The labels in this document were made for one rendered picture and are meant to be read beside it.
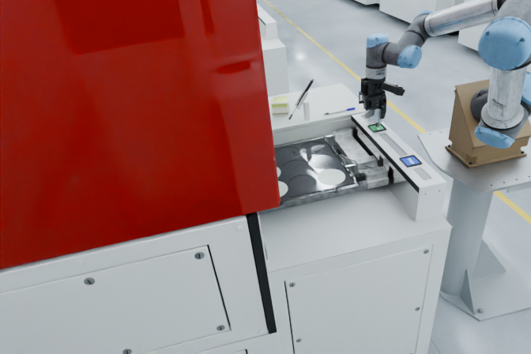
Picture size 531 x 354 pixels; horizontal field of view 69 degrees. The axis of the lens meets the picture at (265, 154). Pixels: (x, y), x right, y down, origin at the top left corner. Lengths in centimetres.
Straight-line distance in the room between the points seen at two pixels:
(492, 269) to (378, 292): 102
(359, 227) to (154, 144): 84
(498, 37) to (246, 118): 66
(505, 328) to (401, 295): 80
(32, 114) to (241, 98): 33
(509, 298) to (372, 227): 113
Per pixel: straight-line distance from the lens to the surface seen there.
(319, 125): 168
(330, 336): 157
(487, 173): 167
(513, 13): 112
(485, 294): 231
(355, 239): 130
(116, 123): 68
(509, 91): 127
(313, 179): 142
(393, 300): 154
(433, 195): 135
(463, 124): 166
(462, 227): 193
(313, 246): 128
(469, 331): 217
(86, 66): 65
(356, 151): 161
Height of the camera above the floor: 174
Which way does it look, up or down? 32 degrees down
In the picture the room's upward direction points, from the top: 8 degrees counter-clockwise
